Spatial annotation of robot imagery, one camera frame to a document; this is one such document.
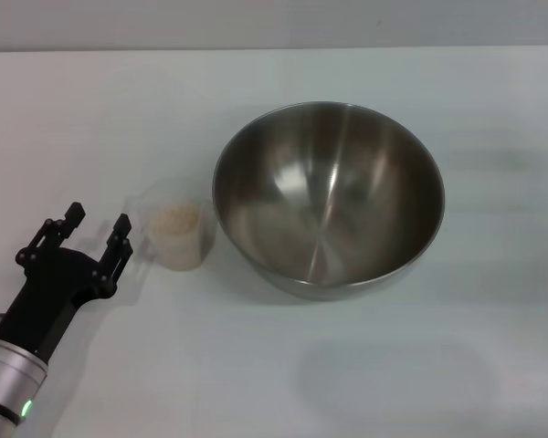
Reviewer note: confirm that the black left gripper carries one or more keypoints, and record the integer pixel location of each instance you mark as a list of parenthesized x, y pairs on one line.
[(50, 296)]

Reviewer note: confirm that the stainless steel mixing bowl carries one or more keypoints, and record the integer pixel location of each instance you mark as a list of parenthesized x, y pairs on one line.
[(329, 205)]

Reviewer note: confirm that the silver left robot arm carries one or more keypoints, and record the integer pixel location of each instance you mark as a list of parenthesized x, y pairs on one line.
[(4, 383)]

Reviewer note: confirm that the rice grains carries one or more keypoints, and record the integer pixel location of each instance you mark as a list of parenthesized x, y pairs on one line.
[(173, 221)]

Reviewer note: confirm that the transparent plastic measuring cup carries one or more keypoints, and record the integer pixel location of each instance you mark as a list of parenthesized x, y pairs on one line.
[(205, 237)]

